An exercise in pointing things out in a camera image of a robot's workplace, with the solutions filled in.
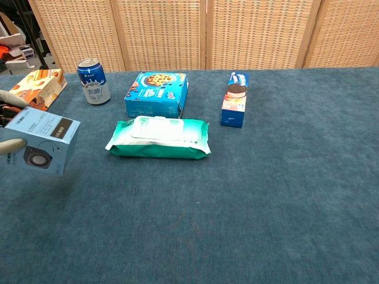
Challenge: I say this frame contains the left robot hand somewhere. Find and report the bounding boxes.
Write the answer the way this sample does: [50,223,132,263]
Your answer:
[0,89,30,156]

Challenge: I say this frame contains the light blue speaker box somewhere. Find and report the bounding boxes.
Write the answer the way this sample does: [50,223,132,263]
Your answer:
[4,106,81,176]

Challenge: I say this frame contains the green wet wipe pack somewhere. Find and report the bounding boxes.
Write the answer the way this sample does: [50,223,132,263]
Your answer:
[105,115,212,160]

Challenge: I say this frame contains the orange snack box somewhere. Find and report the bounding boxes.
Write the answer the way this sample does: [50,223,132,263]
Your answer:
[8,68,68,112]

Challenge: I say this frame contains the white cardboard box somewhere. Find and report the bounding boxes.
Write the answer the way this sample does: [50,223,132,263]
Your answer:
[5,59,30,75]

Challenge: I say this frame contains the small blue white box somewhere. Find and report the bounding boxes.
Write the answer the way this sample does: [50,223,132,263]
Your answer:
[18,44,35,59]

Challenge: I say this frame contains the black tripod stand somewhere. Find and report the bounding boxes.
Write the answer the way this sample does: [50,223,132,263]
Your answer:
[13,0,50,70]

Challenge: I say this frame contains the blue milk can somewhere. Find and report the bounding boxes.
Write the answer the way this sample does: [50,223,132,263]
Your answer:
[76,58,111,106]

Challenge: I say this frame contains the woven wooden folding screen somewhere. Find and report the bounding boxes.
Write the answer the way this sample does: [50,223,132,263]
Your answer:
[28,0,379,73]

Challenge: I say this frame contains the blue tablecloth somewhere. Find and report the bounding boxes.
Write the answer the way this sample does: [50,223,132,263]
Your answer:
[0,67,379,284]

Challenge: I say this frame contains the blue sandwich cookie box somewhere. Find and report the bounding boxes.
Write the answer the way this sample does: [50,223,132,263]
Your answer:
[220,72,250,129]

